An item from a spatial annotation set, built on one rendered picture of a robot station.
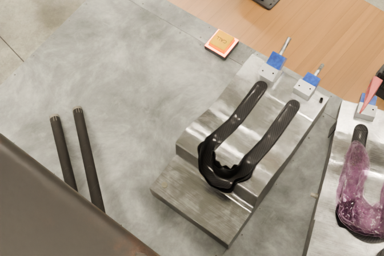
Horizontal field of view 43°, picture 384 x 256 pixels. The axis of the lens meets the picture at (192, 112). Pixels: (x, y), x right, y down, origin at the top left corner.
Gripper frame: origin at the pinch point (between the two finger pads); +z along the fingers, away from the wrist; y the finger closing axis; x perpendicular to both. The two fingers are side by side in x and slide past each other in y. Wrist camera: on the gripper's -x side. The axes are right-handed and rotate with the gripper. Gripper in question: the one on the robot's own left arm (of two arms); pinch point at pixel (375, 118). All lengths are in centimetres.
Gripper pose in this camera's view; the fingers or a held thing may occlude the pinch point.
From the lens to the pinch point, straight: 109.7
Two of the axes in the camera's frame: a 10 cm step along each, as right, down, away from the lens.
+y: 7.5, 5.7, -3.3
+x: 0.8, 4.2, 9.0
